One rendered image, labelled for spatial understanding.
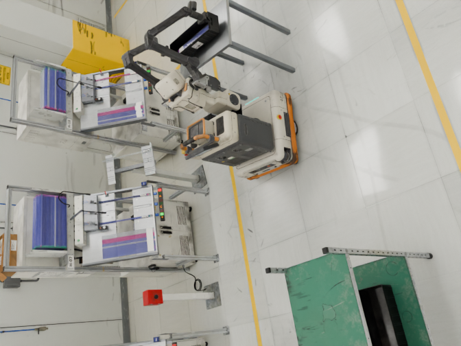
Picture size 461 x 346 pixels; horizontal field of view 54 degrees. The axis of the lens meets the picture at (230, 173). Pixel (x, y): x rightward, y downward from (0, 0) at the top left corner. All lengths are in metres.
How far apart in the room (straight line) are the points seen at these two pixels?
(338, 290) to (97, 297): 4.13
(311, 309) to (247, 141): 1.54
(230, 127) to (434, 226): 1.61
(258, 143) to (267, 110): 0.42
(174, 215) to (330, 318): 2.77
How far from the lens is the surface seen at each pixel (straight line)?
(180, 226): 4.91
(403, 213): 3.36
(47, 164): 6.41
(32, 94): 5.21
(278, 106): 3.96
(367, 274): 3.08
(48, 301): 5.88
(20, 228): 4.62
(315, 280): 2.56
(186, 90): 3.56
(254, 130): 3.68
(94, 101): 5.15
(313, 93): 4.05
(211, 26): 3.84
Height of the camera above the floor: 2.93
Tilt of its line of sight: 39 degrees down
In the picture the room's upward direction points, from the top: 79 degrees counter-clockwise
